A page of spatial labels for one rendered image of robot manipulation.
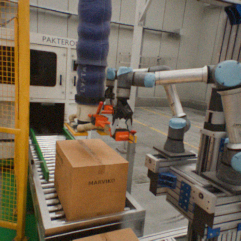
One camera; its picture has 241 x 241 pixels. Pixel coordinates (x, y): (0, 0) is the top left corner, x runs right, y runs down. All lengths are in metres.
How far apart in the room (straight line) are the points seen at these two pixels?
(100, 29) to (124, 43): 9.66
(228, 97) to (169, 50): 11.45
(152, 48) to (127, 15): 1.85
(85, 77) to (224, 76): 0.92
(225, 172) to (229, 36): 0.83
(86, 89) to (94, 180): 0.63
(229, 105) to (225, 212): 0.58
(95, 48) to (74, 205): 1.05
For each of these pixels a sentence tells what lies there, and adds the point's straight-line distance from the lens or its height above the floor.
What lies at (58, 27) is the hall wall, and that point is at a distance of 10.51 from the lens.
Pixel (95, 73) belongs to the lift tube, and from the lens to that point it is 1.75.
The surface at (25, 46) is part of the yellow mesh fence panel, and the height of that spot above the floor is 1.69.
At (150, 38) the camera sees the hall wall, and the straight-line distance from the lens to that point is 12.09.
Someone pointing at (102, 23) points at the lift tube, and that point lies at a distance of 1.78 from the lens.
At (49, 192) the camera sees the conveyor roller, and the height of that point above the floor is 0.53.
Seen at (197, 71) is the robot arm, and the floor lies 1.61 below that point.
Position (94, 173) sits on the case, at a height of 0.89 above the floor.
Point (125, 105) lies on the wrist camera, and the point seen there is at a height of 1.41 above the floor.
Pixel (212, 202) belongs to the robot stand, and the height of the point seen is 0.97.
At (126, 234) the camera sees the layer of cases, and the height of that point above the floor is 0.54.
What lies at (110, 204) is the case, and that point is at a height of 0.65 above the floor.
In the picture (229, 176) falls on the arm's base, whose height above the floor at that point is 1.07.
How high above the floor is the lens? 1.58
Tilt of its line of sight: 11 degrees down
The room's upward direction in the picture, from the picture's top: 5 degrees clockwise
